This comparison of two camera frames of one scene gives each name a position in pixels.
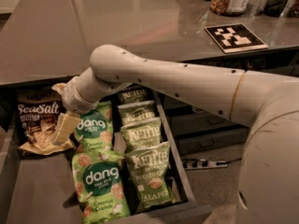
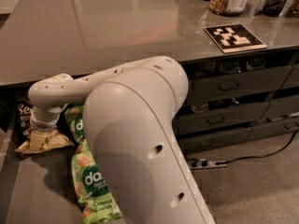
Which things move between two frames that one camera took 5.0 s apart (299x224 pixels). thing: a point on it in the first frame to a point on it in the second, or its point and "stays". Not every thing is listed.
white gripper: [72, 97] to [43, 124]
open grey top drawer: [39, 188] stays
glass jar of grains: [231, 0] stays
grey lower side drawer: [194, 143] stays
